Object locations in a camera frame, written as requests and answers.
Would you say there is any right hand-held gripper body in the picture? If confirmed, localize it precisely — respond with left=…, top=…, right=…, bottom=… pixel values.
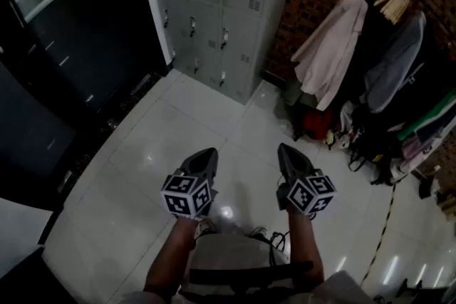
left=276, top=167, right=338, bottom=215

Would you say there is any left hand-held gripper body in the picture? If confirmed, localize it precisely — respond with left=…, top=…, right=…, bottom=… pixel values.
left=160, top=167, right=219, bottom=219

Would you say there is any grey metal cabinet door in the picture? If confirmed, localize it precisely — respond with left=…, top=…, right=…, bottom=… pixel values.
left=219, top=6, right=263, bottom=63

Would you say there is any person's right forearm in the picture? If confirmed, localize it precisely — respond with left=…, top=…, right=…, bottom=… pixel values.
left=286, top=208, right=325, bottom=282

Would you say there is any person's left forearm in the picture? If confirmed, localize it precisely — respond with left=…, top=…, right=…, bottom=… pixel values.
left=142, top=215, right=200, bottom=296

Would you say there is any person's left shoe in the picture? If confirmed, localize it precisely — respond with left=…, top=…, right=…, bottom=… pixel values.
left=195, top=219, right=218, bottom=236

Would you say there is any red bag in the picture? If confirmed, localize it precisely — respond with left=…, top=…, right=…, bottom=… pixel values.
left=302, top=108, right=336, bottom=142

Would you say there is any black bag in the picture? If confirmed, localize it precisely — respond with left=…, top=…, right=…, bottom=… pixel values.
left=347, top=103, right=403, bottom=186

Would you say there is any person's light shirt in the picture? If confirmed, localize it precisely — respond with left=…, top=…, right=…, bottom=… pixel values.
left=120, top=270, right=371, bottom=304

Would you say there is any pale pink hanging shirt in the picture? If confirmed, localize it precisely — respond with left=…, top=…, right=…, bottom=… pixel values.
left=291, top=0, right=369, bottom=111

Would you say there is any grey hanging jacket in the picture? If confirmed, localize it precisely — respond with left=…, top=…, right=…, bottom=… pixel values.
left=363, top=10, right=428, bottom=115

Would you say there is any black glossy door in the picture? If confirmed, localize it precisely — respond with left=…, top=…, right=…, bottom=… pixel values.
left=0, top=0, right=172, bottom=211

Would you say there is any white panel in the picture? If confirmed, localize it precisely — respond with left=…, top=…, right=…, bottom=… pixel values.
left=0, top=197, right=54, bottom=278

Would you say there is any bundle of wooden hangers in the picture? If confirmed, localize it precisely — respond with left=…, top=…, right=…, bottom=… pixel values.
left=373, top=0, right=410, bottom=26

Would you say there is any black clothes rack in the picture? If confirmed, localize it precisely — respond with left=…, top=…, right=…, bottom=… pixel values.
left=372, top=0, right=456, bottom=54

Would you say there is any thin black cable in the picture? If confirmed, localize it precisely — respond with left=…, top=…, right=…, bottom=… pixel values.
left=270, top=231, right=291, bottom=251

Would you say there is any yellow black striped cable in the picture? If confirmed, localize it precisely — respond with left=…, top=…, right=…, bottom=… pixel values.
left=359, top=181, right=398, bottom=285

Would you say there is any black waist strap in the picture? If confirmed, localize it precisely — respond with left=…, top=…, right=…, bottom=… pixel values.
left=188, top=261, right=314, bottom=286

